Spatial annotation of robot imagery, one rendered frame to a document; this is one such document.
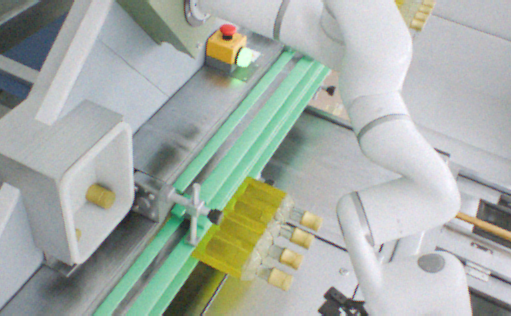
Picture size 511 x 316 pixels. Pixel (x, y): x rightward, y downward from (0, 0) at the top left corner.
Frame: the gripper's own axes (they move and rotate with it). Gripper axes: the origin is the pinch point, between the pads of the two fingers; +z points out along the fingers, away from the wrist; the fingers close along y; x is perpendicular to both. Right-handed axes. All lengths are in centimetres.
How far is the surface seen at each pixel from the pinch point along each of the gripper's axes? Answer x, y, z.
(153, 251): 18.4, 4.5, 31.3
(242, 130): -12.8, 13.2, 36.9
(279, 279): 3.8, 1.4, 10.6
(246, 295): 4.0, -12.5, 17.3
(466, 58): -576, -283, 126
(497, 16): -580, -220, 115
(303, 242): -7.2, 1.0, 12.8
